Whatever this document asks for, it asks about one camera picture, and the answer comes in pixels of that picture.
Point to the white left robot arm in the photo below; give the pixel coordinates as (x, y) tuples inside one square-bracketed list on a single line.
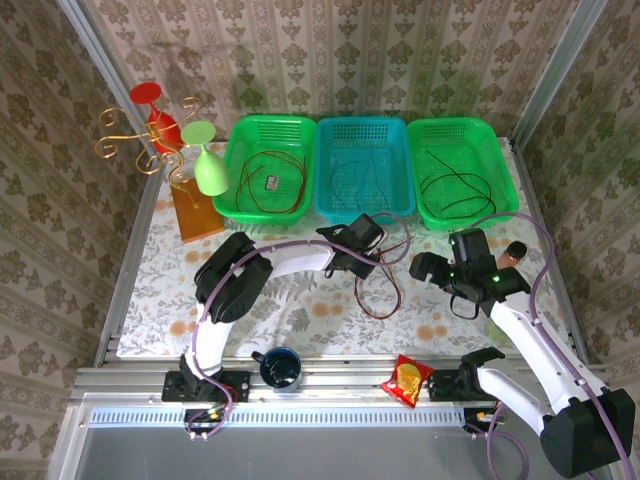
[(300, 255)]

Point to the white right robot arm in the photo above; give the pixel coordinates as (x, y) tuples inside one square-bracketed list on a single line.
[(540, 345)]

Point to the brown bottle with black cap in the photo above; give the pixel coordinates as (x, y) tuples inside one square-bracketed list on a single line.
[(517, 249)]

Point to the green plastic basket with label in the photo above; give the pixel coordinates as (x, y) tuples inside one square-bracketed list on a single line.
[(280, 217)]

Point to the teal plastic basket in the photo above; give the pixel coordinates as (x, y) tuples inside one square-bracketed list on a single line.
[(395, 165)]

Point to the floral tablecloth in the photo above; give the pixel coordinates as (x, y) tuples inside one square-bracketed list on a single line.
[(250, 310)]

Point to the barcode label sticker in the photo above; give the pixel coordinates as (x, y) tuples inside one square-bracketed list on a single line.
[(272, 183)]

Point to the red snack packet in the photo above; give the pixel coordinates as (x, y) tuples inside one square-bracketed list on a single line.
[(407, 380)]

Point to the dark blue mug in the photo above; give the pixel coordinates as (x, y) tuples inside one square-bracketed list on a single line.
[(280, 372)]

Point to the black connector box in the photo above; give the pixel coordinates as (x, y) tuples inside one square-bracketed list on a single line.
[(475, 419), (200, 419)]

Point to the wooden base board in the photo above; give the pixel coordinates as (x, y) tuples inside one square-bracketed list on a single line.
[(195, 225)]

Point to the green plastic wine glass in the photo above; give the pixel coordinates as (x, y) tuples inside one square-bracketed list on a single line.
[(210, 172)]

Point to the red plastic wine glass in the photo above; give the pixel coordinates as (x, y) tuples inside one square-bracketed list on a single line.
[(162, 127)]

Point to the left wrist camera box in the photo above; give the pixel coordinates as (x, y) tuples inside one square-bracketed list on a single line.
[(365, 230)]

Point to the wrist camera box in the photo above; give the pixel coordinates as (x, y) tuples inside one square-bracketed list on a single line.
[(472, 247), (365, 230)]

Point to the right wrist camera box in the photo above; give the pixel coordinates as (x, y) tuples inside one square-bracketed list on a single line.
[(472, 247)]

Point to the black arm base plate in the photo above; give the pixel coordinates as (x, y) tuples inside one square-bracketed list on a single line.
[(442, 385), (240, 385)]

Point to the aluminium frame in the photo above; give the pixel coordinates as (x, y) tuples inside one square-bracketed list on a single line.
[(125, 372)]

